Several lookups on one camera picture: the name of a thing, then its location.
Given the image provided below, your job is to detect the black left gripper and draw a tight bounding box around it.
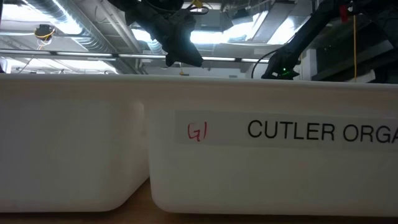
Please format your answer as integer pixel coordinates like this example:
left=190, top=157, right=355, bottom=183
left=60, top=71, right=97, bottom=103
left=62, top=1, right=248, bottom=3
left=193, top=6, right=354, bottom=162
left=126, top=0, right=205, bottom=68

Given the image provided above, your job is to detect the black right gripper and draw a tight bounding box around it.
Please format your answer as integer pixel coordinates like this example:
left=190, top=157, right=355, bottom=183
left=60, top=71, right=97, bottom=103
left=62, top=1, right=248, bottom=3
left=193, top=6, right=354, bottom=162
left=260, top=46, right=302, bottom=80

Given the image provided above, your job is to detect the white cutlery organizer tray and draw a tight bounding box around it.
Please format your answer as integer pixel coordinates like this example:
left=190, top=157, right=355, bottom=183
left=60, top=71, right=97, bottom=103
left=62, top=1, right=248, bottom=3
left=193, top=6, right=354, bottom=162
left=0, top=73, right=398, bottom=218

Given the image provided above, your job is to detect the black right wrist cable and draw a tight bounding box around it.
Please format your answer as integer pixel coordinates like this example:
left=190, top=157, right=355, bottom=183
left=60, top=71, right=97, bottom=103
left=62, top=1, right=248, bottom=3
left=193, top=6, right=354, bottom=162
left=250, top=48, right=280, bottom=79

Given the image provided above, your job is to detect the yellow hanging cord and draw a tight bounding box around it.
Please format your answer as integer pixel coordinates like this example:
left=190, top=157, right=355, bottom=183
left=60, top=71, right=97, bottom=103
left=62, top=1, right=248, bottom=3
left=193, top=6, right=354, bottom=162
left=352, top=15, right=358, bottom=83

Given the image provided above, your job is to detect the long ceiling light rail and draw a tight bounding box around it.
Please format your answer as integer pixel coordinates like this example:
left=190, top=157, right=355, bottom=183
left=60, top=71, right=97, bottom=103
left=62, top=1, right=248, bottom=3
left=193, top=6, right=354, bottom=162
left=0, top=49, right=271, bottom=65

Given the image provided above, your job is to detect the silver ventilation duct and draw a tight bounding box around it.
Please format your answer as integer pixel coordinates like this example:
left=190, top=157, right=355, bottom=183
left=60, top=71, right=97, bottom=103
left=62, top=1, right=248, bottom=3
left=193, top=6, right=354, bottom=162
left=24, top=0, right=121, bottom=54

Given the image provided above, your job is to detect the black yellow cord reel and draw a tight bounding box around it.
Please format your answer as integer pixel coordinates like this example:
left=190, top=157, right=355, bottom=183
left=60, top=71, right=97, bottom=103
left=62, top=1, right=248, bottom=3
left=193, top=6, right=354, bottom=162
left=33, top=24, right=57, bottom=50

